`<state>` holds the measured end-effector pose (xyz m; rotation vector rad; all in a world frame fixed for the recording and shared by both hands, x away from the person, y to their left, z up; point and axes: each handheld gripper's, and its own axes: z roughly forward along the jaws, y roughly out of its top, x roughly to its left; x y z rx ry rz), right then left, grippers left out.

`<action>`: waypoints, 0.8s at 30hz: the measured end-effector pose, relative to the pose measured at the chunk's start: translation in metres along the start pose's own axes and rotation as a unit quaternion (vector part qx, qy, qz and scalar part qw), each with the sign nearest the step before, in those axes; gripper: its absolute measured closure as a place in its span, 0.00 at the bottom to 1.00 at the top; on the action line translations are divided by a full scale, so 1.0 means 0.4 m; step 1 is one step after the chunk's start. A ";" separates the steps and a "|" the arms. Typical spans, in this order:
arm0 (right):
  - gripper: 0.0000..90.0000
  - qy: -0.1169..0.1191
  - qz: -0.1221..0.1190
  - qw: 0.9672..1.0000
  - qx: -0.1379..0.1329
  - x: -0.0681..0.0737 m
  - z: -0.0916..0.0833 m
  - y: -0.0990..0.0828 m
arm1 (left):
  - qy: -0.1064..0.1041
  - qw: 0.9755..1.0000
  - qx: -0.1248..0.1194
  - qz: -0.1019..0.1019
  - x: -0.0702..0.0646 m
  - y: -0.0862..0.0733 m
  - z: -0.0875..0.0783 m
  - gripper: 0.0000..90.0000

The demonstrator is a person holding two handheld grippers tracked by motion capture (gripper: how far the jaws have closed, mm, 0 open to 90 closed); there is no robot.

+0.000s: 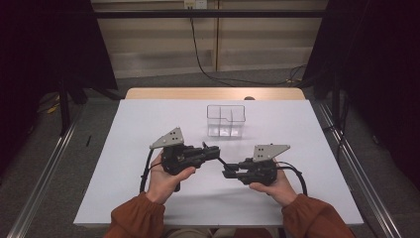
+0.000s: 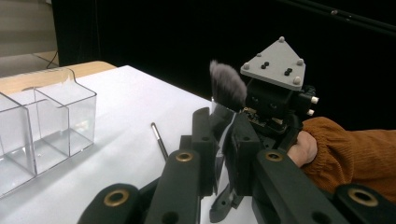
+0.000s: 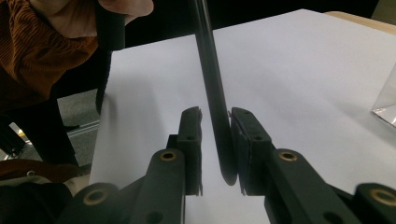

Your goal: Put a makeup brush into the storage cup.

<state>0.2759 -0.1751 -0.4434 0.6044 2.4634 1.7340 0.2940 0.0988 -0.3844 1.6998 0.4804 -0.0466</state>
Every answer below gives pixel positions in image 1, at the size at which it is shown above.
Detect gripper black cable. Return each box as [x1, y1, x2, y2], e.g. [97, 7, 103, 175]
[139, 148, 163, 194]
[276, 161, 309, 197]

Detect clear plastic organizer box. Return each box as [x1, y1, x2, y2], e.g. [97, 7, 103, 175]
[206, 104, 247, 139]

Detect black wall cable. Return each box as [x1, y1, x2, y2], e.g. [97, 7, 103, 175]
[188, 16, 309, 87]

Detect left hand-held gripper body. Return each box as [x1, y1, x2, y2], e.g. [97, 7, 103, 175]
[149, 127, 207, 193]

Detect aluminium floor rail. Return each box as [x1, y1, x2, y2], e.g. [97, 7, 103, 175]
[6, 108, 85, 238]
[313, 98, 403, 238]

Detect white wall outlet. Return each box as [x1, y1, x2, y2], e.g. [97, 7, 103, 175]
[183, 0, 208, 10]

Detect wooden table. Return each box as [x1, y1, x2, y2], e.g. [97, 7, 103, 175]
[124, 86, 306, 101]

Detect white table mat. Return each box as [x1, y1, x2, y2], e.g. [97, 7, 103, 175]
[72, 98, 365, 228]

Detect person's left hand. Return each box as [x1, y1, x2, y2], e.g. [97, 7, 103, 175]
[146, 153, 197, 205]

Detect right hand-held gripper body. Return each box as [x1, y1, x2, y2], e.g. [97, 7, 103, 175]
[236, 144, 291, 187]

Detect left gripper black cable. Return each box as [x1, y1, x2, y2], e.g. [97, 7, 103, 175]
[139, 148, 163, 194]

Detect black curtain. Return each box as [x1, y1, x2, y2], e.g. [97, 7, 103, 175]
[0, 0, 119, 173]
[302, 0, 420, 192]

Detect black horizontal bar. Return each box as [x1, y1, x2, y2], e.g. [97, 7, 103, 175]
[93, 9, 328, 20]

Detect person's right hand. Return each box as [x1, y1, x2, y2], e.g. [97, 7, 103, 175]
[249, 158, 299, 208]

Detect black pen with silver tip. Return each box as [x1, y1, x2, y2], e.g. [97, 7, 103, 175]
[201, 142, 234, 168]

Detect black metal stand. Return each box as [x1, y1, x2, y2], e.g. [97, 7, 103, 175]
[331, 63, 352, 160]
[56, 74, 124, 137]

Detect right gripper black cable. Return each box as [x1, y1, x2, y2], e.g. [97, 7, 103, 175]
[276, 161, 309, 197]

